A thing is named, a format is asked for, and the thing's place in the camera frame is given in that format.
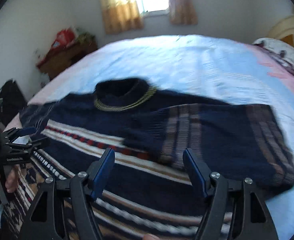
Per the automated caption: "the navy striped knit sweater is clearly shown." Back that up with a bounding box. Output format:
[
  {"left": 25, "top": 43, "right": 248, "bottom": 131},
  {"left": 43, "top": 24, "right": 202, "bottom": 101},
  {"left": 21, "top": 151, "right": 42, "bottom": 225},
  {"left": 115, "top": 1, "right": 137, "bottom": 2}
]
[{"left": 1, "top": 78, "right": 294, "bottom": 239}]

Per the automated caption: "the brown wooden cabinet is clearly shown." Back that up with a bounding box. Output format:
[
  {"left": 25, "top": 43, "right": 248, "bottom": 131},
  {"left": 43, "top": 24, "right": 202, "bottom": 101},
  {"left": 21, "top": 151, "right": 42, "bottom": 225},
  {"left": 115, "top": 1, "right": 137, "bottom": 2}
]
[{"left": 37, "top": 40, "right": 98, "bottom": 80}]

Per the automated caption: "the red bag on cabinet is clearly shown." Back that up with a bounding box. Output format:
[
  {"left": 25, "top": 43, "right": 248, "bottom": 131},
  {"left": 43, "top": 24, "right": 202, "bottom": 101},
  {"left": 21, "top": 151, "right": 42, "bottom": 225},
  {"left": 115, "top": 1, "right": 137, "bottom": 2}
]
[{"left": 51, "top": 28, "right": 76, "bottom": 49}]

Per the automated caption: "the green plant on cabinet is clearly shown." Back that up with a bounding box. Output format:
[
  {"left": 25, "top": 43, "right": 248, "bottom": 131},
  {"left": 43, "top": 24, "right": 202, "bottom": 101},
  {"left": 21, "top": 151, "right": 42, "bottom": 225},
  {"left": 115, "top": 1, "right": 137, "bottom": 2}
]
[{"left": 76, "top": 31, "right": 96, "bottom": 44}]

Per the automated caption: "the pink blue bed sheet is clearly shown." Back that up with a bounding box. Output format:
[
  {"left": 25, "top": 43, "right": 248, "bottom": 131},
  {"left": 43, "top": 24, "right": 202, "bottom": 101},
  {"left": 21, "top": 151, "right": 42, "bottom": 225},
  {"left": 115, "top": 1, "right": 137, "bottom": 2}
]
[{"left": 0, "top": 34, "right": 294, "bottom": 240}]

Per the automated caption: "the left tan curtain panel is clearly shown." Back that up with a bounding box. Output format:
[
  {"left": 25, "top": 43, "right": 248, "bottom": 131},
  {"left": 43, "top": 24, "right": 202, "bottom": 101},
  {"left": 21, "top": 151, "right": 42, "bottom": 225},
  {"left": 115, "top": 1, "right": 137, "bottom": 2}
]
[{"left": 100, "top": 0, "right": 144, "bottom": 35}]

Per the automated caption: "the tan curtain panel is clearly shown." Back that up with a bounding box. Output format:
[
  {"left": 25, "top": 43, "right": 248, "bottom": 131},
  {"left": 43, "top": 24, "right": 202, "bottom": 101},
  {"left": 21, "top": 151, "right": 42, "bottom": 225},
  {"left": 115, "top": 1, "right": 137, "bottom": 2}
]
[
  {"left": 100, "top": 0, "right": 144, "bottom": 35},
  {"left": 169, "top": 0, "right": 198, "bottom": 25}
]

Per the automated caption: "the patterned white pillow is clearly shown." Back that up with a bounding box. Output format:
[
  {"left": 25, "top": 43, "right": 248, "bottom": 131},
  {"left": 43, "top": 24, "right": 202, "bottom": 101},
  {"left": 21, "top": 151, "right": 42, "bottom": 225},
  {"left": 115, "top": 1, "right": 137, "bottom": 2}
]
[{"left": 252, "top": 37, "right": 294, "bottom": 76}]

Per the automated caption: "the right tan curtain panel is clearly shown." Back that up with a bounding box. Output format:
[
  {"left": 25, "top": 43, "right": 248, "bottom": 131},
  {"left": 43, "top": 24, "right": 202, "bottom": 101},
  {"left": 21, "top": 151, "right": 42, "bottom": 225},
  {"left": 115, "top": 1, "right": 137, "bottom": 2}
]
[{"left": 169, "top": 0, "right": 198, "bottom": 25}]

